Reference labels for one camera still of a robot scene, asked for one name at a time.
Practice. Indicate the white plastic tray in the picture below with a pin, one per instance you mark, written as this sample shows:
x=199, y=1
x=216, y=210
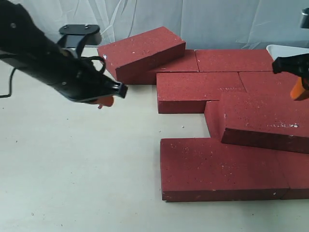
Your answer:
x=276, y=51

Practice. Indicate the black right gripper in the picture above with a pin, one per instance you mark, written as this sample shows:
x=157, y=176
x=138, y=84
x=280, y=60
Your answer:
x=297, y=65

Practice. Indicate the red brick back row left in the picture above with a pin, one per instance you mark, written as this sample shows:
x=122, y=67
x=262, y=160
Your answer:
x=187, y=63

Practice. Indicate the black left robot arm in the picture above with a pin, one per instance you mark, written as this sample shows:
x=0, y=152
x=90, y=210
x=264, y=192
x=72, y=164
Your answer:
x=16, y=25

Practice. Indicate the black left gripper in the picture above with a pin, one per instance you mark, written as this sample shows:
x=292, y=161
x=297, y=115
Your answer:
x=75, y=78

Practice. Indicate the red brick second row right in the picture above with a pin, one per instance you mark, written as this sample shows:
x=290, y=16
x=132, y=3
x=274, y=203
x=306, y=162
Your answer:
x=268, y=83

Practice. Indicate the red brick back row right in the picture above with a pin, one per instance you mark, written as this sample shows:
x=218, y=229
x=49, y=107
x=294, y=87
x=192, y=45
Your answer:
x=234, y=60

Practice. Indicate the red brick third row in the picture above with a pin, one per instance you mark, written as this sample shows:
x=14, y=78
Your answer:
x=212, y=119

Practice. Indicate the pale blue backdrop cloth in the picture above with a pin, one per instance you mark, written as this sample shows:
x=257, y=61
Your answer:
x=203, y=24

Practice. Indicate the large red brick front left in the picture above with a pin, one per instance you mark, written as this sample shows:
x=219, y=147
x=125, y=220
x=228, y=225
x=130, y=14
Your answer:
x=205, y=170

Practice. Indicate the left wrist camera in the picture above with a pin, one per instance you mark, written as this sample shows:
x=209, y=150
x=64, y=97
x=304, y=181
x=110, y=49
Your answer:
x=74, y=37

